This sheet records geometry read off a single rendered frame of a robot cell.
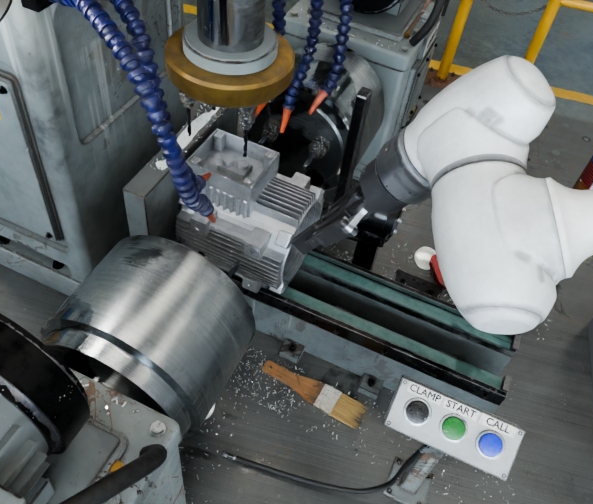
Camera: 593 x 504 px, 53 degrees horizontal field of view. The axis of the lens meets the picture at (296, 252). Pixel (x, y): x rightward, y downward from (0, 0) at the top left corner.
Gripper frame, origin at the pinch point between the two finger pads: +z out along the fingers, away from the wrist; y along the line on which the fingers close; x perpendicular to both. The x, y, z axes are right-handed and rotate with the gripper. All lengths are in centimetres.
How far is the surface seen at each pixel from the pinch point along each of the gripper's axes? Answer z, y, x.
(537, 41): 51, -244, 63
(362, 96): -12.2, -18.3, -8.3
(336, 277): 14.2, -9.4, 12.3
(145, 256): 3.2, 19.4, -17.4
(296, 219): 1.8, -2.4, -3.2
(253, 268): 11.4, 3.5, -2.5
